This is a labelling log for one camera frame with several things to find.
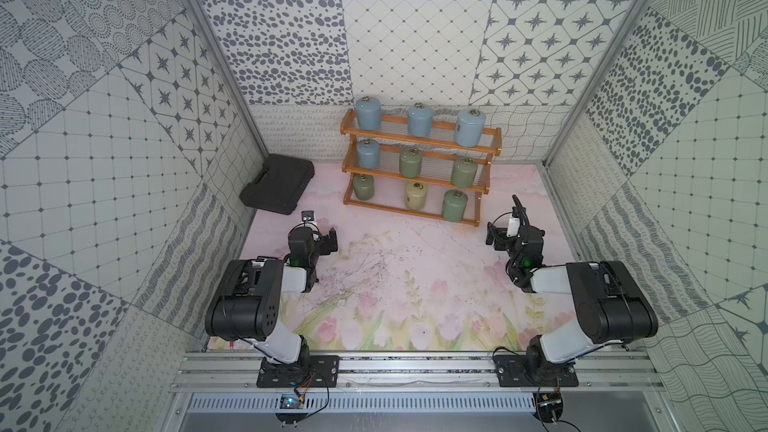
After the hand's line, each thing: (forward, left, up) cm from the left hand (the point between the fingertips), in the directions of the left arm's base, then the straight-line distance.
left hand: (326, 229), depth 95 cm
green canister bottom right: (+8, -41, +4) cm, 42 cm away
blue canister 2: (+19, -29, +29) cm, 45 cm away
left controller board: (-45, +2, -8) cm, 45 cm away
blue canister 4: (+19, -13, +16) cm, 28 cm away
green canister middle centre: (+16, -27, +15) cm, 35 cm away
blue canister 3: (+15, -43, +30) cm, 54 cm away
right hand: (+3, -58, -1) cm, 58 cm away
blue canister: (+22, -14, +30) cm, 39 cm away
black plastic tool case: (+19, +21, 0) cm, 29 cm away
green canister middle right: (+12, -43, +15) cm, 48 cm away
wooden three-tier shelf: (+15, -34, +10) cm, 39 cm away
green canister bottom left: (+17, -10, +2) cm, 20 cm away
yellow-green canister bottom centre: (+13, -29, +2) cm, 32 cm away
